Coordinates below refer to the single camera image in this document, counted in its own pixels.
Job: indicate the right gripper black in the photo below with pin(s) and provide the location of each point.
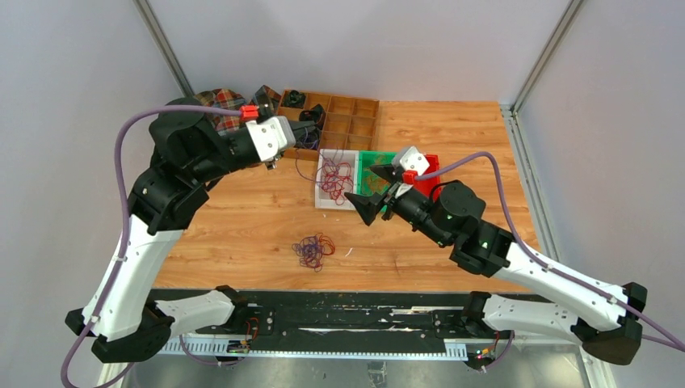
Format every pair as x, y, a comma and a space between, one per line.
367, 205

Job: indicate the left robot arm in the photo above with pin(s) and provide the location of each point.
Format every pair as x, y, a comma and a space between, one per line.
195, 146

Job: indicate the rolled dark cloth middle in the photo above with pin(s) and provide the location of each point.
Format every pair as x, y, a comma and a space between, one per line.
316, 114

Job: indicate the aluminium frame post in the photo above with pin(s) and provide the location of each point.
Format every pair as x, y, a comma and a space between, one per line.
165, 48
550, 47

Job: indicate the right aluminium frame post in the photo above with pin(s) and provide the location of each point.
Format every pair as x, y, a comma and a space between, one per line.
550, 47

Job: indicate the white slotted cable duct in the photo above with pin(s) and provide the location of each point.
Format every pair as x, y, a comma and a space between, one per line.
201, 346

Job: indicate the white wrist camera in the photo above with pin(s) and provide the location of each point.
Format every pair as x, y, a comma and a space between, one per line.
271, 137
409, 164

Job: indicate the plaid cloth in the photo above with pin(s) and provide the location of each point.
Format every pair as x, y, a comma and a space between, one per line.
231, 100

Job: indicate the rolled dark cloth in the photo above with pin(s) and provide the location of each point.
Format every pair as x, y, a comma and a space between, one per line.
294, 99
316, 114

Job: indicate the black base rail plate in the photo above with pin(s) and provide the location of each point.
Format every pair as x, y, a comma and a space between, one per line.
353, 322

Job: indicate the wooden compartment tray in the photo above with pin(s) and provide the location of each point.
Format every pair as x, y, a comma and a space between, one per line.
350, 124

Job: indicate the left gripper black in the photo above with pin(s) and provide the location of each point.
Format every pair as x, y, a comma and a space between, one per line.
300, 128

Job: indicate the white plastic bin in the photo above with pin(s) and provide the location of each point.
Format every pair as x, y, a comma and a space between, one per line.
335, 175

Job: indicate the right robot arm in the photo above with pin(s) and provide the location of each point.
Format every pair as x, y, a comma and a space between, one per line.
602, 318

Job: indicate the rolled dark cloth top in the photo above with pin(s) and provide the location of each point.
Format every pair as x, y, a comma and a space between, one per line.
294, 99

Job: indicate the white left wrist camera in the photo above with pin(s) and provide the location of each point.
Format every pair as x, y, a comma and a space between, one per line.
271, 137

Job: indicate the left aluminium frame post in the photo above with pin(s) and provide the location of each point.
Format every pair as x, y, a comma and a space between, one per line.
165, 48

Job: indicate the green plastic bin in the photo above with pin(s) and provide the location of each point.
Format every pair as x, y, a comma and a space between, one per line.
367, 182

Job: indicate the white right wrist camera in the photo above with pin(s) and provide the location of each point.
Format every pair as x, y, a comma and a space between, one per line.
409, 164

